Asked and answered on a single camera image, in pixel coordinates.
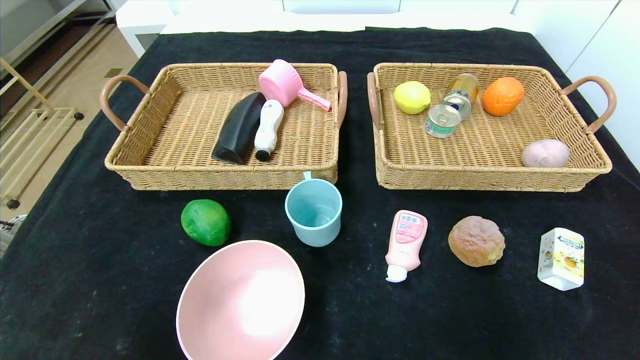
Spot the light blue plastic cup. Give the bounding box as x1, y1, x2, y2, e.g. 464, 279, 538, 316
284, 171, 343, 248

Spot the pink plastic bowl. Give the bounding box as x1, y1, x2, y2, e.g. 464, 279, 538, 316
175, 240, 306, 360

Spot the brown cream puff bread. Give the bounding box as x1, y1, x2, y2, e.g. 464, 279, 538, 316
448, 215, 506, 268

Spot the white juice carton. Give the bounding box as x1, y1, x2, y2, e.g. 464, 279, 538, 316
537, 227, 586, 292

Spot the woven wicker basket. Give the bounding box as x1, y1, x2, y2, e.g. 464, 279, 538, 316
366, 62, 617, 193
99, 62, 348, 191

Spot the white handheld brush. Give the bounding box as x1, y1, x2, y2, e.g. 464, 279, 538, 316
254, 99, 285, 162

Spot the pink squeeze bottle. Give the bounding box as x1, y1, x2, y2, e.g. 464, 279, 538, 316
384, 209, 429, 283

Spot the pink plastic scoop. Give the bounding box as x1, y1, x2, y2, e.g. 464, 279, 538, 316
258, 59, 333, 112

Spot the green lime fruit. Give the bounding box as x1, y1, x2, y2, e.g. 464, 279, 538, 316
180, 199, 232, 247

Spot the yellow lemon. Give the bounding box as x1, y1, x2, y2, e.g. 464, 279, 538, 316
393, 80, 432, 115

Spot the green label tin can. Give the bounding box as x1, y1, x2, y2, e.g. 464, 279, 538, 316
424, 103, 462, 139

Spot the golden beverage can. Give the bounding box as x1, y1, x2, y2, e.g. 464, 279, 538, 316
441, 73, 480, 122

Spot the orange fruit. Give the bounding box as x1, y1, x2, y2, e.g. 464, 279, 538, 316
482, 76, 526, 117

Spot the pale pink round bun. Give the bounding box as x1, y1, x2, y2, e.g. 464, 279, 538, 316
521, 138, 571, 168

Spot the wooden slatted rack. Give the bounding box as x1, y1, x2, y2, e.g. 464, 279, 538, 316
0, 57, 85, 211

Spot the grey striped object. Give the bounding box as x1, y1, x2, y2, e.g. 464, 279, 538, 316
0, 215, 27, 258

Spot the grey metal shelf frame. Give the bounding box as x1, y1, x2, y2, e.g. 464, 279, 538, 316
0, 0, 117, 68

